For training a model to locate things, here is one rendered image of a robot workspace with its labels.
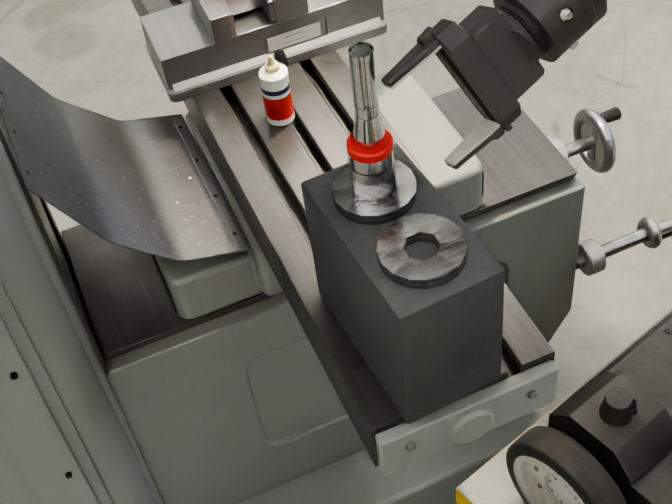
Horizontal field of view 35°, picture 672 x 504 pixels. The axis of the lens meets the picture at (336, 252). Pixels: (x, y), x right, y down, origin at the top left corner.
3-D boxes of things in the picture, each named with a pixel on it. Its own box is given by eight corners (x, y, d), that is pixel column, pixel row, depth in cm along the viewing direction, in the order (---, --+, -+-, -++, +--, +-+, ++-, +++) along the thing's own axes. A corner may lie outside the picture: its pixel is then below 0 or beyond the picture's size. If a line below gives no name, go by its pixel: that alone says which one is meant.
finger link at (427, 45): (382, 85, 100) (430, 42, 100) (395, 90, 97) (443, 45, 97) (373, 73, 99) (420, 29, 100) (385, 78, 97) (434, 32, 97)
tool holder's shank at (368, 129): (386, 148, 104) (379, 58, 96) (354, 152, 104) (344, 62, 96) (383, 127, 106) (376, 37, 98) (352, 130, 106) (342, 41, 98)
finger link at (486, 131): (454, 165, 101) (500, 122, 102) (440, 159, 104) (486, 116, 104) (463, 177, 102) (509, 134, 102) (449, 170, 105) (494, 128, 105)
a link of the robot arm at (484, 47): (480, 122, 108) (564, 43, 108) (525, 139, 99) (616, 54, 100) (409, 28, 102) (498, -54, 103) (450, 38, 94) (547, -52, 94)
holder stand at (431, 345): (404, 252, 130) (396, 131, 115) (502, 379, 116) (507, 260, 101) (317, 291, 127) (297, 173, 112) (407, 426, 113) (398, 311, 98)
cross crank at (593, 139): (594, 137, 192) (600, 87, 183) (631, 177, 184) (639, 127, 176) (517, 166, 189) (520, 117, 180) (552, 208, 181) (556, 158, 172)
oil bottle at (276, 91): (289, 104, 151) (278, 42, 143) (299, 121, 148) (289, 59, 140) (262, 114, 150) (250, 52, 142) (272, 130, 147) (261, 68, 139)
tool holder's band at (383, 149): (395, 160, 104) (395, 152, 103) (348, 165, 104) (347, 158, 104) (391, 128, 107) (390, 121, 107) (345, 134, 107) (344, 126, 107)
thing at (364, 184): (398, 199, 108) (395, 160, 104) (353, 204, 108) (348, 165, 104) (393, 167, 111) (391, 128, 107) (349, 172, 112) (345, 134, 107)
